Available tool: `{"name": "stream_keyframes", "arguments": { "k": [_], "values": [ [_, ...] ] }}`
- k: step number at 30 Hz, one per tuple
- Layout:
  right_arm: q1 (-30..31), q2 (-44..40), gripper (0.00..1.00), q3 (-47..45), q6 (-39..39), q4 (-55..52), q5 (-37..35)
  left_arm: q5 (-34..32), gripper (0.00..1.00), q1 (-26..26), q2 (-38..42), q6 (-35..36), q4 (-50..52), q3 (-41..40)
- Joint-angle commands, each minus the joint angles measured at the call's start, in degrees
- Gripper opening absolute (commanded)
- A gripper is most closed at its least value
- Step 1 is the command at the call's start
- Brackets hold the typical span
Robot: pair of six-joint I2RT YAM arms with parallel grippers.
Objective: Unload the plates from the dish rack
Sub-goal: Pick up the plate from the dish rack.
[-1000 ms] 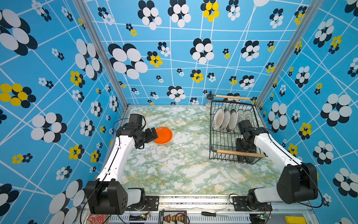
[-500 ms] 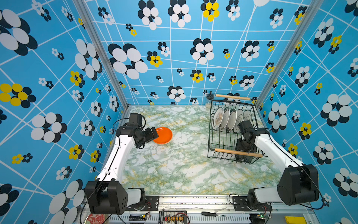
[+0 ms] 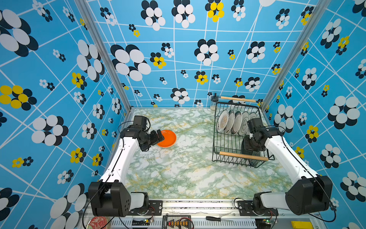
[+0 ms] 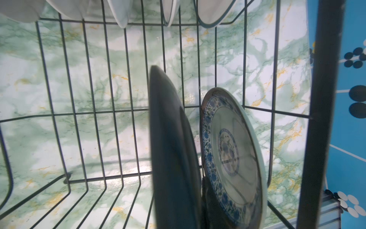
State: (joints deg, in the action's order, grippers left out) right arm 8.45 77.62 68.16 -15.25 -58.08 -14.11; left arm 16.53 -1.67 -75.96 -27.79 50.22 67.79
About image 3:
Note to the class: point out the white plate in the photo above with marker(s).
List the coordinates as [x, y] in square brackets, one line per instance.
[230, 122]
[222, 121]
[244, 126]
[237, 123]

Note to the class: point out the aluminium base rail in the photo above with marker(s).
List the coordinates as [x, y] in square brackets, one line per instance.
[240, 211]

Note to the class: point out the red round tin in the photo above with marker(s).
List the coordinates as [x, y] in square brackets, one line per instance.
[98, 222]

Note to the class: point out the black plate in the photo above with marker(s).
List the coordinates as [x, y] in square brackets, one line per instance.
[247, 150]

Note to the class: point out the wooden rack handle far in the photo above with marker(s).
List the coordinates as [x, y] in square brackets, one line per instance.
[238, 99]

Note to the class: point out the black screwdriver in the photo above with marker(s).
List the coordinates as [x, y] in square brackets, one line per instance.
[210, 218]

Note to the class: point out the yellow box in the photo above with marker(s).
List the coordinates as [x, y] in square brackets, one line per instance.
[301, 225]

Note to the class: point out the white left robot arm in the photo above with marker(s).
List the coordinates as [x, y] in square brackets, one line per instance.
[109, 197]

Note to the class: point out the glass jar with black lid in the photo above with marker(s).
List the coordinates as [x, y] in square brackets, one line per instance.
[213, 101]

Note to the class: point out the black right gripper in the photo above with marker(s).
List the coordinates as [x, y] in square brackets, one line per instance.
[258, 148]

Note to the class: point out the black terminal board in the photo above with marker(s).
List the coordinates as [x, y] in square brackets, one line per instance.
[177, 222]

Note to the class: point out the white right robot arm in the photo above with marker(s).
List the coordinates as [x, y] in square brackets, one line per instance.
[309, 193]

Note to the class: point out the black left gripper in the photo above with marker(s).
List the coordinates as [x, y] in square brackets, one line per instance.
[156, 139]

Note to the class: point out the black wire dish rack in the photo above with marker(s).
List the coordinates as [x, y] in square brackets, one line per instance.
[232, 139]

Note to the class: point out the orange plate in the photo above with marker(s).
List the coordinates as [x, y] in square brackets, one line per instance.
[169, 139]

